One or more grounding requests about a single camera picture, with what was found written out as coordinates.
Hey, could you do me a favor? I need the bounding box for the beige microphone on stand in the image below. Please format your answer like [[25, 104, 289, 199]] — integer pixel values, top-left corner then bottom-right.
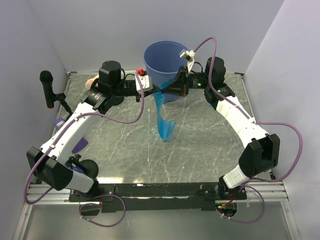
[[85, 75, 99, 90]]

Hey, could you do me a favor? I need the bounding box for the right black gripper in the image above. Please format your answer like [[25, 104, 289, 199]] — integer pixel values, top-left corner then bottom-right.
[[160, 65, 212, 98]]

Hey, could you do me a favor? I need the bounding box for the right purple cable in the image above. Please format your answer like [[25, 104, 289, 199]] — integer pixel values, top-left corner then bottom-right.
[[193, 36, 304, 224]]

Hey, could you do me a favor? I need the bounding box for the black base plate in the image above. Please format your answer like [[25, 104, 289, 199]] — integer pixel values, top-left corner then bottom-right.
[[68, 182, 247, 213]]

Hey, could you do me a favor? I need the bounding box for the aluminium rail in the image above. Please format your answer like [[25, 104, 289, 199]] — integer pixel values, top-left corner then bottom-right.
[[26, 182, 289, 205]]

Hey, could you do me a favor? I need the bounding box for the blue plastic trash bin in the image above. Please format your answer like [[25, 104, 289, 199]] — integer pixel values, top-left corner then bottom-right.
[[143, 40, 193, 103]]

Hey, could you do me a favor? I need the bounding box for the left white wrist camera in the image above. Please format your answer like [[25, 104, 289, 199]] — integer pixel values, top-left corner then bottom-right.
[[135, 68, 153, 94]]

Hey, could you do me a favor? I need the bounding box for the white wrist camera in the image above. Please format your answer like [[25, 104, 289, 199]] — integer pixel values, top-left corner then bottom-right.
[[179, 49, 196, 74], [135, 68, 153, 94]]

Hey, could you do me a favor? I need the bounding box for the purple microphone on stand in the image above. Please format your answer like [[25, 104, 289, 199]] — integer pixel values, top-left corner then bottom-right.
[[64, 153, 99, 179]]

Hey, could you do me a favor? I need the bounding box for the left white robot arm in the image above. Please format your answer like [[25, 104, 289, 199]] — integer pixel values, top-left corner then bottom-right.
[[25, 60, 162, 201]]

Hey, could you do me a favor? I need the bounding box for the purple clear box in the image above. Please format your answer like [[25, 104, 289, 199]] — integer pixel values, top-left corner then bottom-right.
[[53, 117, 90, 155]]

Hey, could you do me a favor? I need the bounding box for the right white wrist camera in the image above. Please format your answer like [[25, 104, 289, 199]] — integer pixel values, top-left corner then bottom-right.
[[179, 49, 196, 74]]

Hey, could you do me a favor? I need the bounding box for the black microphone on stand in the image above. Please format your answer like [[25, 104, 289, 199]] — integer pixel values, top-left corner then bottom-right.
[[39, 70, 73, 120]]

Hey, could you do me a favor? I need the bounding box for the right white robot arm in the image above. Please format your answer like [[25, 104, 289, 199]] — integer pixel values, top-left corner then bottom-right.
[[160, 57, 280, 199]]

